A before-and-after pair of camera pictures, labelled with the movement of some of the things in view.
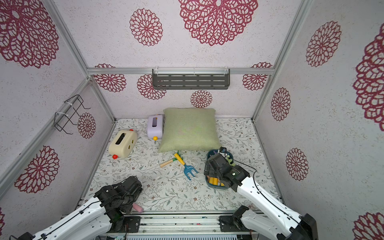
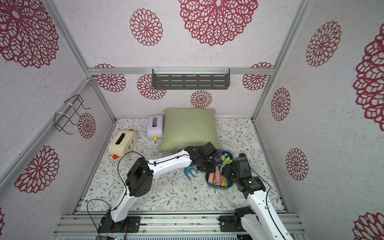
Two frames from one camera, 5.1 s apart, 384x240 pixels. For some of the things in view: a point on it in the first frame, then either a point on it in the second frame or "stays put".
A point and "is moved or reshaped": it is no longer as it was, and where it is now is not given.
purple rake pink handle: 138,208 is moved or reshaped
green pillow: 190,129 stays put
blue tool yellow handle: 187,169 stays put
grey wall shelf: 190,78 stays put
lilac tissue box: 155,126 stays put
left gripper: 128,209 → 212,169
